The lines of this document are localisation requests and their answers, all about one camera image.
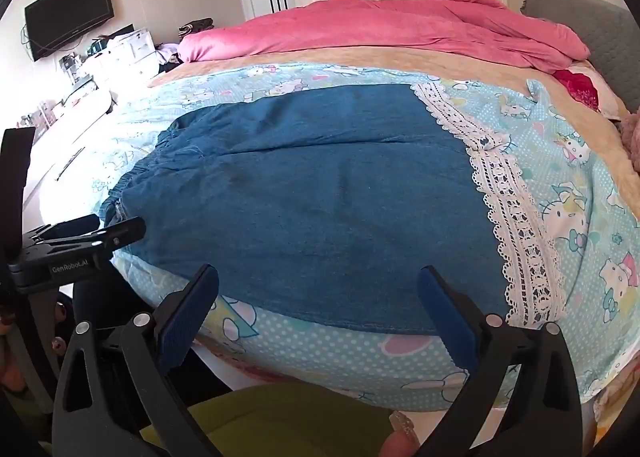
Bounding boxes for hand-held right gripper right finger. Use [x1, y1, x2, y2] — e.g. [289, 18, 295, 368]
[417, 265, 583, 457]

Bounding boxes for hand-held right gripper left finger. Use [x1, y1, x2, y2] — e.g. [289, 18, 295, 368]
[52, 263, 223, 457]

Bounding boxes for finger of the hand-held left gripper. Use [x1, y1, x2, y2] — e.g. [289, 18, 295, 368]
[20, 217, 146, 260]
[35, 215, 102, 239]

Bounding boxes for blue denim pants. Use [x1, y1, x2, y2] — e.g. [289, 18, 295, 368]
[98, 82, 568, 335]

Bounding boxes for person's right hand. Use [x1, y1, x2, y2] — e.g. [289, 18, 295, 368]
[377, 411, 422, 457]

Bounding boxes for white desk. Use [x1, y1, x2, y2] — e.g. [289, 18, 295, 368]
[20, 82, 117, 198]

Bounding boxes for cosmetics clutter on desk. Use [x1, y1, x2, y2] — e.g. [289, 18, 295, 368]
[14, 99, 57, 128]

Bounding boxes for person's yellow-green clothing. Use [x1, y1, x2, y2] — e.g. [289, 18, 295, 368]
[139, 383, 401, 457]

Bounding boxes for white drawer cabinet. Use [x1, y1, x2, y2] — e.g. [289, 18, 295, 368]
[90, 29, 161, 82]

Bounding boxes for light clothes pile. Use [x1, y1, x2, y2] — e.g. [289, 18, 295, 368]
[154, 42, 184, 71]

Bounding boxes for cartoon cat printed bedsheet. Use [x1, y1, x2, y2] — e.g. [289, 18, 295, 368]
[82, 62, 640, 413]

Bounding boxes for black flat television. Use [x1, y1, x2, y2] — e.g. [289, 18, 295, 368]
[24, 0, 115, 62]

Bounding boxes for dark clothes pile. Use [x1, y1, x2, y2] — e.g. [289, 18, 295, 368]
[179, 18, 216, 36]

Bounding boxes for red patterned pillow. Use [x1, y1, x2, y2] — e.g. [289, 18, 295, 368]
[552, 62, 631, 118]

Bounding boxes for tan blanket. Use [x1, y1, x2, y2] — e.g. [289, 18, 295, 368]
[147, 44, 640, 198]

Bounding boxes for pink duvet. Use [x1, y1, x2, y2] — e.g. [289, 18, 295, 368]
[177, 0, 591, 75]

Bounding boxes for grey padded headboard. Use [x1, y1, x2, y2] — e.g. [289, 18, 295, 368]
[520, 0, 640, 112]

